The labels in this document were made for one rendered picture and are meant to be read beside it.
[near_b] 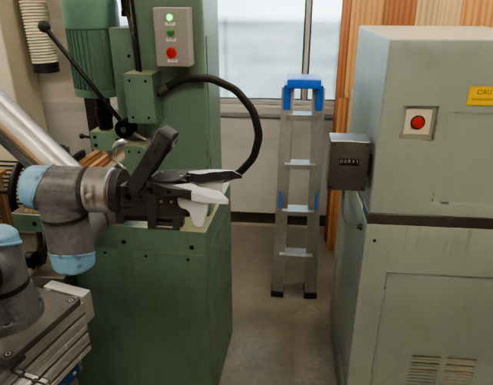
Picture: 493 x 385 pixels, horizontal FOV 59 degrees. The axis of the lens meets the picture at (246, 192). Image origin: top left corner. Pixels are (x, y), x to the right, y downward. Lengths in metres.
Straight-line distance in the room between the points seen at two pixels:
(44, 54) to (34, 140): 2.15
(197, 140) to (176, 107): 0.12
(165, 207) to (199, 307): 0.97
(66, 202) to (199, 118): 0.76
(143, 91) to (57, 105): 1.94
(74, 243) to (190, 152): 0.76
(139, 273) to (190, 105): 0.62
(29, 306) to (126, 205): 0.48
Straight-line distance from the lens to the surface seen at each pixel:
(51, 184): 0.76
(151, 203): 0.70
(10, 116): 0.92
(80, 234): 0.79
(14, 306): 1.13
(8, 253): 1.07
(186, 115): 1.44
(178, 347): 1.78
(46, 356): 1.25
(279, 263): 2.40
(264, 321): 2.33
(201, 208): 0.64
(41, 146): 0.91
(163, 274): 1.59
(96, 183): 0.72
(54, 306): 1.20
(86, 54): 1.56
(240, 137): 2.95
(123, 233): 1.56
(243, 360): 2.14
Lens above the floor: 1.51
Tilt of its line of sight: 24 degrees down
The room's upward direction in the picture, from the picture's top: straight up
